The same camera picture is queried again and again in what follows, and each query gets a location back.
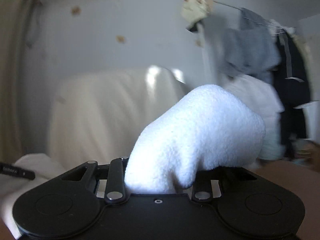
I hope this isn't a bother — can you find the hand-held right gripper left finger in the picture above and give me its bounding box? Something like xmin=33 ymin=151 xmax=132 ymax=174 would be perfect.
xmin=50 ymin=157 xmax=128 ymax=204

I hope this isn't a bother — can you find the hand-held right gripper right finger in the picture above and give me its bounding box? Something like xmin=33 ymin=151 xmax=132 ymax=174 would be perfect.
xmin=191 ymin=168 xmax=258 ymax=202

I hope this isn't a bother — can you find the white fleece garment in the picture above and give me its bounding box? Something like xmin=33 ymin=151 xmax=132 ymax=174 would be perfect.
xmin=0 ymin=84 xmax=267 ymax=233

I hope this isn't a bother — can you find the cream draped sheet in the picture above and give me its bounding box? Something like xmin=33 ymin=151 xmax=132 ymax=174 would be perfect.
xmin=49 ymin=66 xmax=193 ymax=167

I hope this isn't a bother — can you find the mint green cloth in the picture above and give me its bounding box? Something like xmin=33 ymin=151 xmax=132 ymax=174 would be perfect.
xmin=259 ymin=112 xmax=285 ymax=162

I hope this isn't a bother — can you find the cream curtain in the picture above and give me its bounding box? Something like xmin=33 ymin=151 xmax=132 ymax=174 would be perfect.
xmin=0 ymin=0 xmax=38 ymax=160

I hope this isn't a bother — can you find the white quilted jacket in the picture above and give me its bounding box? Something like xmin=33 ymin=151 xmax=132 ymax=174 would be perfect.
xmin=225 ymin=74 xmax=285 ymax=120

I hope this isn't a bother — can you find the black garment with white piping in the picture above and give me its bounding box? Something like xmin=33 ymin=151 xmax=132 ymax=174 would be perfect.
xmin=271 ymin=29 xmax=313 ymax=145

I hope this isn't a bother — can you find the grey hanging garment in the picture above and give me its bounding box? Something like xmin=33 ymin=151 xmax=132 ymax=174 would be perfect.
xmin=219 ymin=7 xmax=280 ymax=78

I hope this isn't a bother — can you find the cream plush hat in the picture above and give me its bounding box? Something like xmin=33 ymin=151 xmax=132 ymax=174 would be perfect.
xmin=181 ymin=0 xmax=215 ymax=30

